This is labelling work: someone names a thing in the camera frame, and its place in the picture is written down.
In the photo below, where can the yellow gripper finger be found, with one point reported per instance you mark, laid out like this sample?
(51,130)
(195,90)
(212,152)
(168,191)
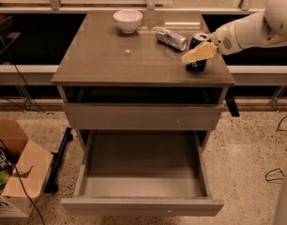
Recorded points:
(203,51)

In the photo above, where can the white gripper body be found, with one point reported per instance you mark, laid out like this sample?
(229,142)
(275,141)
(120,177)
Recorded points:
(224,42)

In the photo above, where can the blue pepsi can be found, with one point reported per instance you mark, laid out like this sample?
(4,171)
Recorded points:
(197,67)

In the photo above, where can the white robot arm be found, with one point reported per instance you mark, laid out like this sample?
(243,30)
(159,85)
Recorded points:
(263,29)

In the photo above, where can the crushed silver can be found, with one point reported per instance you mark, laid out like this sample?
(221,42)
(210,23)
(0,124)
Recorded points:
(172,39)

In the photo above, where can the grey drawer cabinet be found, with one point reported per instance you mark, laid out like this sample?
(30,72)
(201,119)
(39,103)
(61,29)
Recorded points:
(104,66)

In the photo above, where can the closed grey top drawer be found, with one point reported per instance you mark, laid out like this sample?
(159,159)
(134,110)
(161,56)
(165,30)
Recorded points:
(117,117)

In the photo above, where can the open grey middle drawer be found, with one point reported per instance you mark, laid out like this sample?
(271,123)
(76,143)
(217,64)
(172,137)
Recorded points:
(143,173)

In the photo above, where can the white ceramic bowl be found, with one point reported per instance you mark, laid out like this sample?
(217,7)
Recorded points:
(128,20)

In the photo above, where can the black floor bar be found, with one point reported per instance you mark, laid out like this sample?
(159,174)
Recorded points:
(51,186)

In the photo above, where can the open cardboard box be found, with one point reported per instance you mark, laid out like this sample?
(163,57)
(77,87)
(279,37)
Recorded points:
(31,163)

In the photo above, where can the black snack bag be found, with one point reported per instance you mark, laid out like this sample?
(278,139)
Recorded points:
(4,162)

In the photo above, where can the green snack bag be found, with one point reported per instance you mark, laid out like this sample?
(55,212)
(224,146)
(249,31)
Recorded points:
(4,176)

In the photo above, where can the white window ledge rail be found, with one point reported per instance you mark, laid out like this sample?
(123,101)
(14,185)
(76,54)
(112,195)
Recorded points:
(243,75)

